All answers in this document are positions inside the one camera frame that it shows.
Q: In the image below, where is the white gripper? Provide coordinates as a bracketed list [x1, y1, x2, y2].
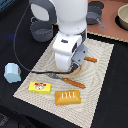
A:
[53, 32, 88, 72]

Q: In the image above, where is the orange bread loaf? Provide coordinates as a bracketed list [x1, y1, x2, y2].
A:
[55, 90, 81, 105]

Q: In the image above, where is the yellow butter box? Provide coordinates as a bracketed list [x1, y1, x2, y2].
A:
[28, 82, 51, 93]

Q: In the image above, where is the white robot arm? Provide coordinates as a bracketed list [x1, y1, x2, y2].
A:
[29, 0, 88, 72]

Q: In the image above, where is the round wooden plate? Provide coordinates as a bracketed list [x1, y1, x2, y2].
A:
[56, 64, 83, 76]

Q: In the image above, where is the grey cooking pot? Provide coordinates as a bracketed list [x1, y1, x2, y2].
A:
[30, 17, 53, 42]

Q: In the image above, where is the brown stove top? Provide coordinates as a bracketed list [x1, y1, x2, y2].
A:
[87, 0, 128, 42]

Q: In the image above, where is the woven beige placemat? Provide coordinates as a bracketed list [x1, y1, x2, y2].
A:
[14, 39, 114, 128]

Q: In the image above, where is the light blue cup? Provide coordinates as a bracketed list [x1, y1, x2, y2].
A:
[4, 63, 21, 83]

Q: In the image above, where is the beige bowl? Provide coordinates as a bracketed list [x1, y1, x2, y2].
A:
[118, 4, 128, 30]

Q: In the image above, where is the knife with orange handle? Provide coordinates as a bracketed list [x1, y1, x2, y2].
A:
[84, 57, 97, 63]

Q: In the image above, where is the fork with orange handle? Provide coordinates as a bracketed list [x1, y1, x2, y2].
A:
[46, 73, 85, 89]

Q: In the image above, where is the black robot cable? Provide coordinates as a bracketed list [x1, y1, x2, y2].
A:
[13, 3, 76, 75]

